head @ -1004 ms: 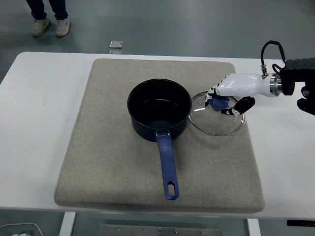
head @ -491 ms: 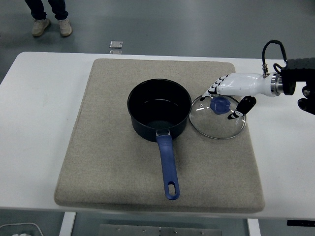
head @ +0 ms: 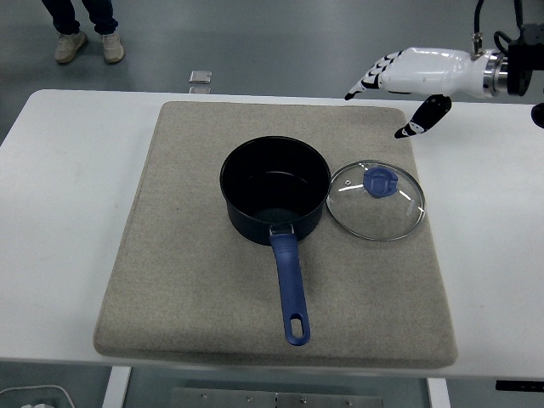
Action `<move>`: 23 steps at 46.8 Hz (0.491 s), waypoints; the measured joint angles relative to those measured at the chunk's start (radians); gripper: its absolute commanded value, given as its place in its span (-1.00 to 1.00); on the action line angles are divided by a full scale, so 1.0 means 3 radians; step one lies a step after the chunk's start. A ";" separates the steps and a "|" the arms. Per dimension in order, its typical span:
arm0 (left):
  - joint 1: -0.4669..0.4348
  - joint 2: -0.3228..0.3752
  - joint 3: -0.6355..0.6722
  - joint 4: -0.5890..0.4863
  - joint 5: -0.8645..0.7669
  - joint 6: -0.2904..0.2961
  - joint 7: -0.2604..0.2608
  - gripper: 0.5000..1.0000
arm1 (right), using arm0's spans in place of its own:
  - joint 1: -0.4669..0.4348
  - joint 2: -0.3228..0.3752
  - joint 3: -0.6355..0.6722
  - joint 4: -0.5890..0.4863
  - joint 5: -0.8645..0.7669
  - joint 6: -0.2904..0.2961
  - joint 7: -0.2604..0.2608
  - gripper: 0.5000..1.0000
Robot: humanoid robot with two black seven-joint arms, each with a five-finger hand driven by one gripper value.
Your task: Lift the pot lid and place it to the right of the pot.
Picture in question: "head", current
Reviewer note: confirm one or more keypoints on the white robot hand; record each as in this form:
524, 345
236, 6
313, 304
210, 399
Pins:
429, 70

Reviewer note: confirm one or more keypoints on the glass pot lid blue knob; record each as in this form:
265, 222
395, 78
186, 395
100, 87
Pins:
378, 212

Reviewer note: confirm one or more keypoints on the metal floor plate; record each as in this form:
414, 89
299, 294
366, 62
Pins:
200, 76

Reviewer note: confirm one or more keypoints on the white table leg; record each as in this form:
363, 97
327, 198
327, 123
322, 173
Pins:
438, 395
115, 389

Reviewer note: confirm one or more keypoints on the black table control panel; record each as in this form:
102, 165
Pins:
518, 386

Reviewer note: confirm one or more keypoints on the beige fabric mat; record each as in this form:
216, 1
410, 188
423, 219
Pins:
170, 276

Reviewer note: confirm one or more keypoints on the person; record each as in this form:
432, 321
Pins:
68, 47

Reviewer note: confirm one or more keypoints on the grey metal plate with screws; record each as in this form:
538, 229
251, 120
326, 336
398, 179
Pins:
212, 399

